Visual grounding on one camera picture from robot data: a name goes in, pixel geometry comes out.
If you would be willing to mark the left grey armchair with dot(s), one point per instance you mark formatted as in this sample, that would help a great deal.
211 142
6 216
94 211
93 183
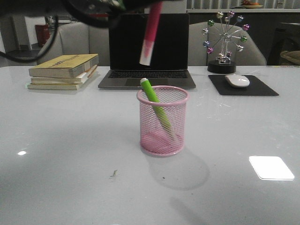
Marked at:
79 38

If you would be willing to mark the ferris wheel desk ornament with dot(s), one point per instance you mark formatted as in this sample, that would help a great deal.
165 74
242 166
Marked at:
220 38

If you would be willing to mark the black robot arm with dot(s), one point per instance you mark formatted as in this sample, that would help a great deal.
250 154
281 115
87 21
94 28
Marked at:
82 10

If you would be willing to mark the pink highlighter pen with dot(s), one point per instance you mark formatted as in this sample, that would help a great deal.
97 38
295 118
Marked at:
150 33

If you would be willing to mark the grey armchair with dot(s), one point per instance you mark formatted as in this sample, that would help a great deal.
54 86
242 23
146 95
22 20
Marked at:
79 38
204 48

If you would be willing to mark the top yellow book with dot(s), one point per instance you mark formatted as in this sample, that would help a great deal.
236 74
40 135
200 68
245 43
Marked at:
65 66

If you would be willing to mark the fruit bowl on counter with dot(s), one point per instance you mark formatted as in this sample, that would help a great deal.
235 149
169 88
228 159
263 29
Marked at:
248 4

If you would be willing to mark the middle book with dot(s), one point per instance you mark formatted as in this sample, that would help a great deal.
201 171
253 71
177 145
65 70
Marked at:
82 78

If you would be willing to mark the right grey armchair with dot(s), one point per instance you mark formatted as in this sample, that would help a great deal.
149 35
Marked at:
204 48

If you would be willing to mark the grey laptop computer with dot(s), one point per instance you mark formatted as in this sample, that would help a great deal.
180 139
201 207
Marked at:
169 61

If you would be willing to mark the red trash bin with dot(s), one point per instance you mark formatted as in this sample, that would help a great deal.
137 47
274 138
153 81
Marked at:
42 33

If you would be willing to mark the white computer mouse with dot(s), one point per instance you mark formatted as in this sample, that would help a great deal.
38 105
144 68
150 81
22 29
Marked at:
237 81

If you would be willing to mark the bottom book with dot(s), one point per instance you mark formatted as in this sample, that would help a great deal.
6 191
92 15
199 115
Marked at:
55 86

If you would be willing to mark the black mouse pad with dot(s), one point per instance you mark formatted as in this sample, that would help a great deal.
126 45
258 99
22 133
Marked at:
255 88

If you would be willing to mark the pink mesh pen holder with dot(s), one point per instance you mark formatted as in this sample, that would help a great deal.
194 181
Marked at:
153 138

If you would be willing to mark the green highlighter pen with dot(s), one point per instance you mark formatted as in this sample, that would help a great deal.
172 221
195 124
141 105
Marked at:
154 100

